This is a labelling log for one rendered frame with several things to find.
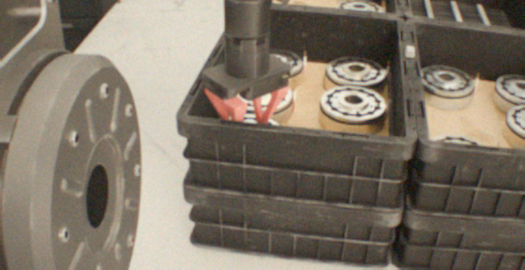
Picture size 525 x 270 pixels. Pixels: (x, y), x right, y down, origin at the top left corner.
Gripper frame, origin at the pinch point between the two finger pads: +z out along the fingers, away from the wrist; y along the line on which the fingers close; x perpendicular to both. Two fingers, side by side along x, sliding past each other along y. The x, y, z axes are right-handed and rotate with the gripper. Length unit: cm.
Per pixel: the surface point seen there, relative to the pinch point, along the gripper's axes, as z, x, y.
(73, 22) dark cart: 43, -155, -33
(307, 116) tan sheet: 4.1, -1.6, -13.0
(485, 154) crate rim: -5.6, 29.1, -13.3
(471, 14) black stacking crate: 4, -10, -76
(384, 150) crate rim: -4.7, 19.6, -5.2
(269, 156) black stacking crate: -1.2, 8.2, 3.0
